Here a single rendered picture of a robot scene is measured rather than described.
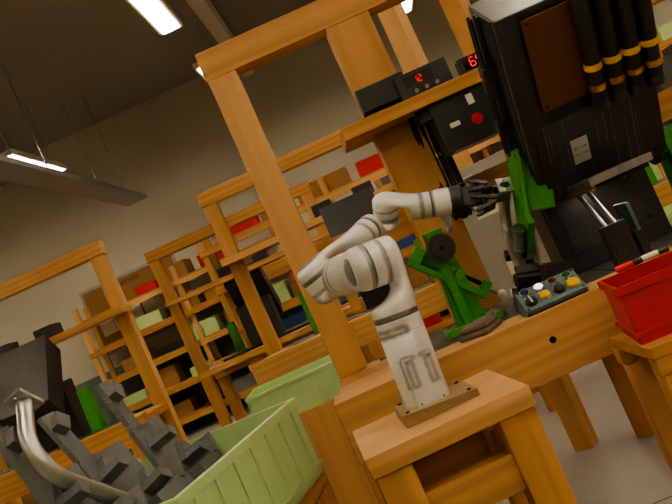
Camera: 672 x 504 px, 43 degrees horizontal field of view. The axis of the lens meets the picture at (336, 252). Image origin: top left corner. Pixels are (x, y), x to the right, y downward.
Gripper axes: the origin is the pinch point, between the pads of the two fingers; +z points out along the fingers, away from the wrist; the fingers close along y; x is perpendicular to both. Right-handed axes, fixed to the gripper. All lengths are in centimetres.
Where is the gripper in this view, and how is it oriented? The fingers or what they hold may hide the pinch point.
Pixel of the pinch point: (501, 192)
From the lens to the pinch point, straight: 232.5
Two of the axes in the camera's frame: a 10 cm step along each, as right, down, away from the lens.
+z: 9.9, -1.6, -0.1
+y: -1.0, -6.9, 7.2
